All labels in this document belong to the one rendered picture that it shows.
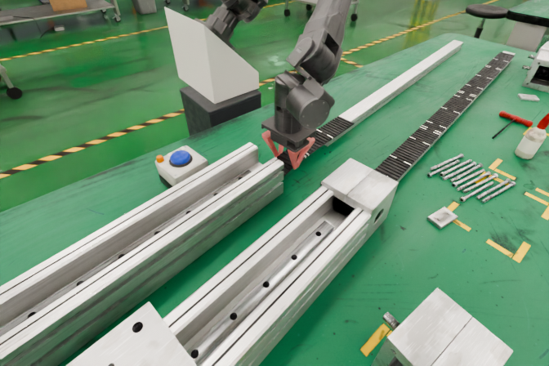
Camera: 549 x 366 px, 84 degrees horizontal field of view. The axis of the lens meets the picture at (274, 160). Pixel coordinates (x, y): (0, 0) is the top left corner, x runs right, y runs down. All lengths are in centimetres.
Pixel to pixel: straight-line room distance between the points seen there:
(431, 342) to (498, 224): 36
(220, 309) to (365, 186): 30
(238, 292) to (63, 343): 23
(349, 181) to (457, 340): 27
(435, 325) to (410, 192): 34
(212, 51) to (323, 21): 41
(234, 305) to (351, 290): 19
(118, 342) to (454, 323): 37
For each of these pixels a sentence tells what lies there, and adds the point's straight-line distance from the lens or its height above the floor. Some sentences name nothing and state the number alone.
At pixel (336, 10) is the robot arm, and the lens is 63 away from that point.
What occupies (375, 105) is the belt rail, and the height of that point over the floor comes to 80.
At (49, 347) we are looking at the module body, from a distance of 52.
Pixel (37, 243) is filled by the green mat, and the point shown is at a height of 78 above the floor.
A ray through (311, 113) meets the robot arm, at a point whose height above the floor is 98.
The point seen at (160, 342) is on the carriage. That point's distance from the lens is 38.
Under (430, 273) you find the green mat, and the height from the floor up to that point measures 78.
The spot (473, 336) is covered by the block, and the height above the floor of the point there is 87.
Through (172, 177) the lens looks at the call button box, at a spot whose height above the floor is 84.
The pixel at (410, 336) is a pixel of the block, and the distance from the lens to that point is 42.
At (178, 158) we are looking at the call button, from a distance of 65.
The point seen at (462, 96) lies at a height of 81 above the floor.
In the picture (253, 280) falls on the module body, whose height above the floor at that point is 82.
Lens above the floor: 125
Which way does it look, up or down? 39 degrees down
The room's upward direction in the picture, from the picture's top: straight up
